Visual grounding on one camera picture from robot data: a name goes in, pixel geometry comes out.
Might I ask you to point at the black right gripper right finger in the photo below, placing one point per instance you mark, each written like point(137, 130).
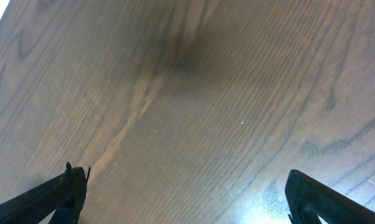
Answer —
point(310, 201)

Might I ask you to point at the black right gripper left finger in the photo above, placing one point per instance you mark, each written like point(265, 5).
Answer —
point(62, 197)

